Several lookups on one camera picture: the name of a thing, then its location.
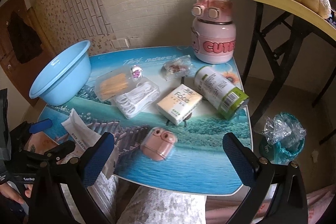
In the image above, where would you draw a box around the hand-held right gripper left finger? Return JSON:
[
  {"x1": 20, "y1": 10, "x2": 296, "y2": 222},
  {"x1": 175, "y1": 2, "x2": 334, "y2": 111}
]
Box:
[{"x1": 26, "y1": 132, "x2": 115, "y2": 224}]

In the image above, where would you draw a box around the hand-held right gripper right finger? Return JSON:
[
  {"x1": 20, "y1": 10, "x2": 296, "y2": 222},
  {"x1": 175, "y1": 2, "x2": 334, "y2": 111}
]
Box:
[{"x1": 222, "y1": 132, "x2": 308, "y2": 224}]

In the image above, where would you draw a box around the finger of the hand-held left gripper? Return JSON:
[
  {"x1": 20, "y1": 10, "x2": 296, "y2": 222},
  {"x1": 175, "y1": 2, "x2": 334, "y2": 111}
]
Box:
[
  {"x1": 10, "y1": 119, "x2": 53, "y2": 141},
  {"x1": 12, "y1": 140, "x2": 76, "y2": 170}
]

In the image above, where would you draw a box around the white paper packet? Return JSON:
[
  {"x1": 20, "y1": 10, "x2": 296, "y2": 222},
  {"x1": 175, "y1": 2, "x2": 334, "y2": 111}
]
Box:
[{"x1": 61, "y1": 109, "x2": 120, "y2": 174}]

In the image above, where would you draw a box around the light blue plastic basin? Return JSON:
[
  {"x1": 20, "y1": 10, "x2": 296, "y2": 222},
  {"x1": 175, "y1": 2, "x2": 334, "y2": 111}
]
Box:
[{"x1": 28, "y1": 40, "x2": 92, "y2": 106}]

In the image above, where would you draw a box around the white green cylindrical canister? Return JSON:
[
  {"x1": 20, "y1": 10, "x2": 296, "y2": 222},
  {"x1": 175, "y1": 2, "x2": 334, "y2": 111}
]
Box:
[{"x1": 194, "y1": 66, "x2": 250, "y2": 120}]

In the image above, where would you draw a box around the person's left hand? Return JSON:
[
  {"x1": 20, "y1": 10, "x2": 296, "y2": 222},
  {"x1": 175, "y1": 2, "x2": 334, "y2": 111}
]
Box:
[{"x1": 0, "y1": 182, "x2": 34, "y2": 207}]

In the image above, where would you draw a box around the pink flat packet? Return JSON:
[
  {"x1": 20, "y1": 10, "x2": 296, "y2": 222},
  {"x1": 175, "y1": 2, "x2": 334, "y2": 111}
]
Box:
[{"x1": 28, "y1": 132, "x2": 62, "y2": 155}]

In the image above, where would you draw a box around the scenery printed small table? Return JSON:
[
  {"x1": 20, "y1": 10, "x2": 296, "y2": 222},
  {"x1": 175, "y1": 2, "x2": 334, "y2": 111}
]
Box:
[{"x1": 38, "y1": 46, "x2": 254, "y2": 196}]

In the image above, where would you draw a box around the crumpled clear plastic bag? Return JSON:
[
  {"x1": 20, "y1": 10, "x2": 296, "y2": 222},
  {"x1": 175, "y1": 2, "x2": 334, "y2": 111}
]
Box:
[{"x1": 262, "y1": 112, "x2": 306, "y2": 151}]

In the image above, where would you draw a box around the pink earbud case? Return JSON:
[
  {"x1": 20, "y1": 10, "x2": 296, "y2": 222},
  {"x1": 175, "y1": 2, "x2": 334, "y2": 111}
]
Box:
[{"x1": 140, "y1": 127, "x2": 177, "y2": 161}]

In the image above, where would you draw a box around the brown wooden door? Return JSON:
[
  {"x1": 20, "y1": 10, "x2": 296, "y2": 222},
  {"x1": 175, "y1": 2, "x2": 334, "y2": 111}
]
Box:
[{"x1": 0, "y1": 0, "x2": 50, "y2": 106}]

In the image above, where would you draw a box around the clear box of floss picks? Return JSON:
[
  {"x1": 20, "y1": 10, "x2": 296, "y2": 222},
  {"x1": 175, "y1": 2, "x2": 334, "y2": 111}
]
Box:
[{"x1": 113, "y1": 80, "x2": 160, "y2": 119}]

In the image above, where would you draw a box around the white face tissue pack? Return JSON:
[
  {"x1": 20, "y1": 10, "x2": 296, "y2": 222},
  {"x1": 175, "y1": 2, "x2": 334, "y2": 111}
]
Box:
[{"x1": 157, "y1": 84, "x2": 203, "y2": 125}]

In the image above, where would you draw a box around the dark hanging jacket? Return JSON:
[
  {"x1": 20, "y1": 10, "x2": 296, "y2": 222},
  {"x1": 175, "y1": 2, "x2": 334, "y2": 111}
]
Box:
[{"x1": 7, "y1": 10, "x2": 44, "y2": 64}]

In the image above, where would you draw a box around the pink printed cloth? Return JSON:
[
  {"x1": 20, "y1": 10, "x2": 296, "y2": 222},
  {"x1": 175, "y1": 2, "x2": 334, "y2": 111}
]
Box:
[{"x1": 205, "y1": 185, "x2": 336, "y2": 224}]

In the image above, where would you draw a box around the small purple toy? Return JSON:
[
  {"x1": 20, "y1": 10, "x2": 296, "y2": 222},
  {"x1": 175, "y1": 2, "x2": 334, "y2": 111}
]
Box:
[{"x1": 130, "y1": 66, "x2": 143, "y2": 81}]

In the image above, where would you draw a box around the clear snack packet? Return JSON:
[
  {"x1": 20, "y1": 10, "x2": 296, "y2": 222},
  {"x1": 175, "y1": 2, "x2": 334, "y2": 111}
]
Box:
[{"x1": 160, "y1": 55, "x2": 197, "y2": 81}]

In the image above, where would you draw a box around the pink cartoon water bottle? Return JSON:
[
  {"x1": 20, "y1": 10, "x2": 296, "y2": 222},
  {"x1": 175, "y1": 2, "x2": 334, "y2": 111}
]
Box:
[{"x1": 189, "y1": 0, "x2": 237, "y2": 65}]

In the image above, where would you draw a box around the yellow wooden folding table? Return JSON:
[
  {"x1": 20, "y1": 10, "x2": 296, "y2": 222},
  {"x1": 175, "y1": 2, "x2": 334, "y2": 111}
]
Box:
[{"x1": 227, "y1": 0, "x2": 336, "y2": 146}]

